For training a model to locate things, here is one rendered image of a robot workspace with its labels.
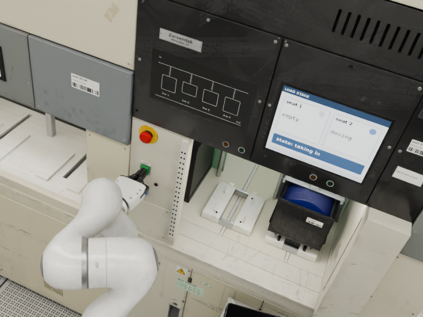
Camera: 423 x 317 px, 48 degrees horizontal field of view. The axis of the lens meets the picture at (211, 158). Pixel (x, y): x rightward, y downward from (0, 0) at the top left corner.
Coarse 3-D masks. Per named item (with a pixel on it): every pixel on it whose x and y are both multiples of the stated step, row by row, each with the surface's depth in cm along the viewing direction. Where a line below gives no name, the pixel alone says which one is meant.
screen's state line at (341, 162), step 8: (280, 136) 131; (280, 144) 132; (288, 144) 131; (296, 144) 130; (304, 144) 129; (304, 152) 131; (312, 152) 130; (320, 152) 129; (328, 152) 128; (328, 160) 129; (336, 160) 128; (344, 160) 127; (344, 168) 129; (352, 168) 128; (360, 168) 127
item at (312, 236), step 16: (288, 176) 178; (320, 192) 174; (288, 208) 172; (304, 208) 169; (336, 208) 174; (272, 224) 180; (288, 224) 177; (304, 224) 174; (320, 224) 171; (304, 240) 178; (320, 240) 175
